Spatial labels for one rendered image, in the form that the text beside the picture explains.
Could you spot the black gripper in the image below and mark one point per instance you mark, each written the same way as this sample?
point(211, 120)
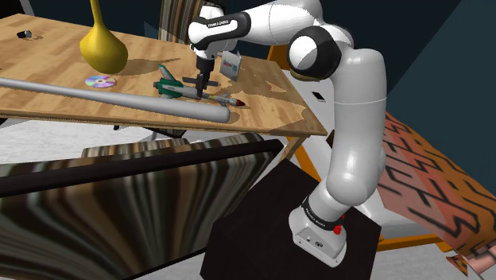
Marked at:
point(204, 65)

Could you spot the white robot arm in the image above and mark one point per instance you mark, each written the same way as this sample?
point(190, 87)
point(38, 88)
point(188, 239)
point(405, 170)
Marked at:
point(354, 128)

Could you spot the white card box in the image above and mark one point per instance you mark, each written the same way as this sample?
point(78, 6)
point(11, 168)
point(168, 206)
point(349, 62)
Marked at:
point(230, 65)

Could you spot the green white toy rocket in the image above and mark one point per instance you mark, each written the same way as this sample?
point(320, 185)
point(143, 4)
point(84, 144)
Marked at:
point(174, 88)

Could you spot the brown striped chair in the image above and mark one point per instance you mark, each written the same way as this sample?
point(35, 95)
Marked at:
point(176, 19)
point(116, 217)

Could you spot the long grey cylinder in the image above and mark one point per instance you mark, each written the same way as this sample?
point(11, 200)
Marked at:
point(116, 99)

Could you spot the yellow long-necked vase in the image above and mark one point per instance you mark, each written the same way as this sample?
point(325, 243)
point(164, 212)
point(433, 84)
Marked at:
point(103, 48)

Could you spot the shiny compact disc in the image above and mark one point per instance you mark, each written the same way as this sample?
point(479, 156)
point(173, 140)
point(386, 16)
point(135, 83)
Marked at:
point(95, 82)

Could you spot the wooden table with orange legs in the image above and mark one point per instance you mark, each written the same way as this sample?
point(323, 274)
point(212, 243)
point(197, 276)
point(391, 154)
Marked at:
point(50, 58)

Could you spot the black robot stand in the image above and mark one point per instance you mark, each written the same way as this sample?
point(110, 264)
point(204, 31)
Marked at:
point(252, 236)

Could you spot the small black round object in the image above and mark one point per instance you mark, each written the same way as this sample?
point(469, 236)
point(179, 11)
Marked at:
point(23, 34)

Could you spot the orange black patterned board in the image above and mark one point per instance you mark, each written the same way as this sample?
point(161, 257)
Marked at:
point(426, 182)

